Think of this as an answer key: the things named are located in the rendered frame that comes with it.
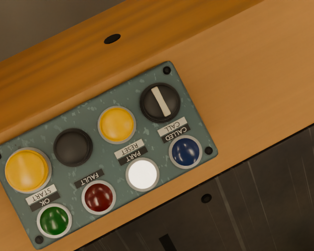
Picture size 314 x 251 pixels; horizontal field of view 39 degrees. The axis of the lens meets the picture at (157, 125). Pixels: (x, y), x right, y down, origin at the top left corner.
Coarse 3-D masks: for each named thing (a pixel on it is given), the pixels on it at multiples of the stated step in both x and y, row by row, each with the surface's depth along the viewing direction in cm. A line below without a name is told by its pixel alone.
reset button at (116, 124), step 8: (112, 112) 31; (120, 112) 31; (128, 112) 31; (104, 120) 30; (112, 120) 30; (120, 120) 30; (128, 120) 31; (104, 128) 30; (112, 128) 30; (120, 128) 30; (128, 128) 31; (112, 136) 30; (120, 136) 30; (128, 136) 31
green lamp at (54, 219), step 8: (48, 208) 31; (56, 208) 31; (40, 216) 31; (48, 216) 31; (56, 216) 31; (64, 216) 31; (40, 224) 31; (48, 224) 31; (56, 224) 31; (64, 224) 31; (48, 232) 31; (56, 232) 31
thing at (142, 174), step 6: (138, 162) 31; (144, 162) 31; (132, 168) 31; (138, 168) 31; (144, 168) 31; (150, 168) 31; (132, 174) 31; (138, 174) 31; (144, 174) 31; (150, 174) 31; (156, 174) 31; (132, 180) 31; (138, 180) 31; (144, 180) 31; (150, 180) 31; (138, 186) 31; (144, 186) 31
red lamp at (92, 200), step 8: (96, 184) 31; (104, 184) 31; (88, 192) 31; (96, 192) 31; (104, 192) 31; (88, 200) 31; (96, 200) 31; (104, 200) 31; (112, 200) 31; (96, 208) 31; (104, 208) 31
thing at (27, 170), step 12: (12, 156) 30; (24, 156) 30; (36, 156) 30; (12, 168) 30; (24, 168) 30; (36, 168) 30; (48, 168) 31; (12, 180) 30; (24, 180) 30; (36, 180) 30
